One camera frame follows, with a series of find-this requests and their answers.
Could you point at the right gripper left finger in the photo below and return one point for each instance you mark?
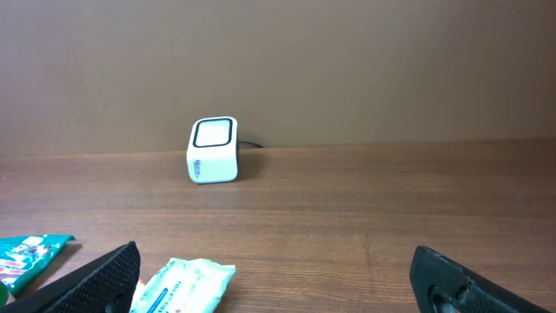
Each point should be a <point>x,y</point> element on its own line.
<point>105,285</point>

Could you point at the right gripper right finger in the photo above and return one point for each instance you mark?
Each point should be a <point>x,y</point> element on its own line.
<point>441,285</point>

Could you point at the mint wet wipes pack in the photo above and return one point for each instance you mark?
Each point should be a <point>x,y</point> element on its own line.
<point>184,286</point>

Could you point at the white barcode scanner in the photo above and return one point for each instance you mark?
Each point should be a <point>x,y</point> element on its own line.
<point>212,155</point>

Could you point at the green 3M gloves package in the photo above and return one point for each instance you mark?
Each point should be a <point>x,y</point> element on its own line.
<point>24,258</point>

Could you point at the green lid seasoning jar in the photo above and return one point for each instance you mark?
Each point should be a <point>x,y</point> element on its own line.
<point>4,295</point>

